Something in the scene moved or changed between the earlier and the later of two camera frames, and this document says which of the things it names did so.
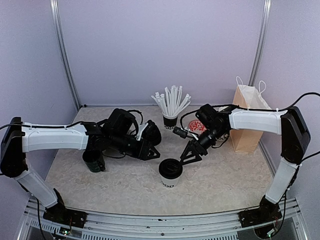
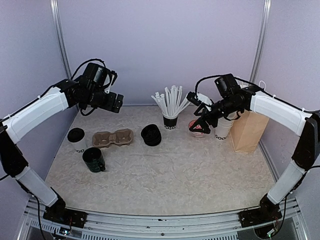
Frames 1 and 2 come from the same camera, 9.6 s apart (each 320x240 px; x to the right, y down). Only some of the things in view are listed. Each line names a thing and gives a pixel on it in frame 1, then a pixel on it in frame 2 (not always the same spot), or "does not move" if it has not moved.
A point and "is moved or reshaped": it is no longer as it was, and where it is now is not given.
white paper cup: [170, 183] is moved or reshaped
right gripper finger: [190, 154] -> [200, 125]
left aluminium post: [54, 8] does not move
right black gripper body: [203, 148] -> [214, 120]
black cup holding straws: [170, 123] does not move
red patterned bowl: [196, 127] does not move
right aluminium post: [258, 47] does not move
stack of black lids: [151, 134] does not move
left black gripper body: [130, 150] -> [97, 100]
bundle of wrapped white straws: [170, 101] does not move
